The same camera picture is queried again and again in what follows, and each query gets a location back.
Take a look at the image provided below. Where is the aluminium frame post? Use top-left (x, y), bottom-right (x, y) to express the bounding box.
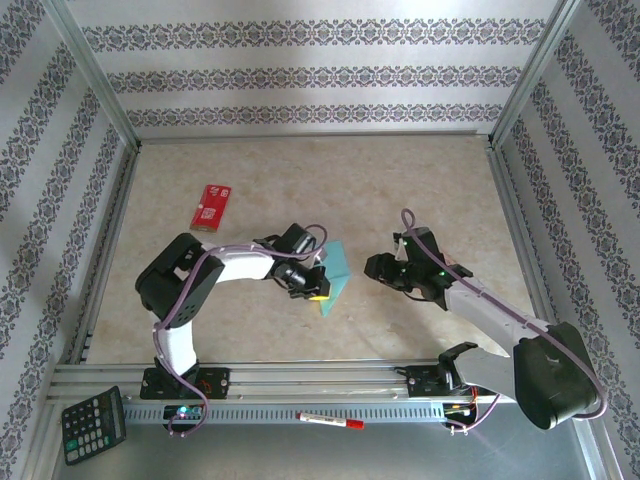
top-left (41, 0), bottom-right (143, 149)
top-left (489, 0), bottom-right (587, 149)

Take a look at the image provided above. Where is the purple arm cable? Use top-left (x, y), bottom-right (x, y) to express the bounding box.
top-left (152, 223), bottom-right (330, 439)
top-left (400, 207), bottom-right (610, 435)

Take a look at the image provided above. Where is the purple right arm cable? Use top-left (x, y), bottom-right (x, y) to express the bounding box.
top-left (400, 207), bottom-right (610, 435)

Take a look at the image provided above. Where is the white marker with red cap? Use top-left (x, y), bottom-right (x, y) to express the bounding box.
top-left (295, 410), bottom-right (366, 432)

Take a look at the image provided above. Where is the small circuit board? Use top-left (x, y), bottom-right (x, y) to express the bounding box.
top-left (442, 401), bottom-right (480, 419)
top-left (163, 403), bottom-right (205, 422)

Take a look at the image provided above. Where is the aluminium side frame rail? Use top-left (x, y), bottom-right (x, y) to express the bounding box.
top-left (485, 142), bottom-right (572, 361)
top-left (68, 144), bottom-right (142, 365)

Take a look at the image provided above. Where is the grey metal sheet shelf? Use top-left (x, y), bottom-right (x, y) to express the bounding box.
top-left (49, 398), bottom-right (609, 480)

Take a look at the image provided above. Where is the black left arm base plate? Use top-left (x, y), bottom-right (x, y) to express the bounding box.
top-left (140, 366), bottom-right (233, 401)

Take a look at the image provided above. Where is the red snack packet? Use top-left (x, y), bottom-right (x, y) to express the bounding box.
top-left (188, 184), bottom-right (233, 234)

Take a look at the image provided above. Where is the black desk calculator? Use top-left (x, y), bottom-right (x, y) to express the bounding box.
top-left (60, 385), bottom-right (128, 467)

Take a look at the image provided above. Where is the aluminium mounting rail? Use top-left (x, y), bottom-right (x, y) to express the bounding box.
top-left (47, 360), bottom-right (595, 402)

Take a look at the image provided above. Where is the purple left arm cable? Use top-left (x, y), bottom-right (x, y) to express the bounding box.
top-left (152, 223), bottom-right (330, 439)

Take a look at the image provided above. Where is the grey slotted cable duct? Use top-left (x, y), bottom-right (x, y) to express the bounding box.
top-left (121, 402), bottom-right (447, 426)

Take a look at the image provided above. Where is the long aluminium frame rail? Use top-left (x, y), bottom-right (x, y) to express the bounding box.
top-left (135, 129), bottom-right (494, 146)

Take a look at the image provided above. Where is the light blue paper sheet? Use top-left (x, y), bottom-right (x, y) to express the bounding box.
top-left (317, 241), bottom-right (354, 318)

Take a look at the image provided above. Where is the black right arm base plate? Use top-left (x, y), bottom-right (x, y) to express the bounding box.
top-left (405, 363), bottom-right (498, 399)

